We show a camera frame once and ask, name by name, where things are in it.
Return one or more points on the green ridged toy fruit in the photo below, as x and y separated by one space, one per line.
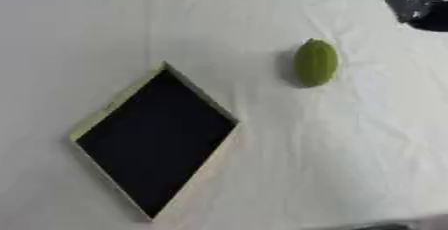
315 62

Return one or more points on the cardboard box with black inside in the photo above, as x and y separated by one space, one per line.
154 134

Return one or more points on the black chair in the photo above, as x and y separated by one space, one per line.
419 4

